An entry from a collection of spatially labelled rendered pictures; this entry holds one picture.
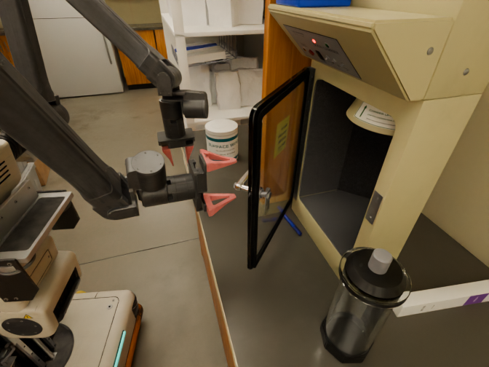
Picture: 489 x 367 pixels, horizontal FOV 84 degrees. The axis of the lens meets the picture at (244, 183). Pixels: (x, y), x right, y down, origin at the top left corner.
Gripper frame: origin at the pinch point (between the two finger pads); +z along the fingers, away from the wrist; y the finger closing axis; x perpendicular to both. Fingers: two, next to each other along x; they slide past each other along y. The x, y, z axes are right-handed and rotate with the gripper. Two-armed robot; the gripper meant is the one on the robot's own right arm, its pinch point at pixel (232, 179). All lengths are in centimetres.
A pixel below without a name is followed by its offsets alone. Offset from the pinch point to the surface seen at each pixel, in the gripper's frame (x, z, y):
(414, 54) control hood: -22.6, 15.7, 29.2
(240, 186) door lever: -6.3, -0.3, 2.3
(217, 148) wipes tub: 44.4, 8.3, -14.5
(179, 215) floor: 129, -4, -115
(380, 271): -31.6, 13.8, 0.4
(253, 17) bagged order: 114, 48, 27
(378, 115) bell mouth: -12.0, 24.4, 17.2
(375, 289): -33.2, 11.8, -1.0
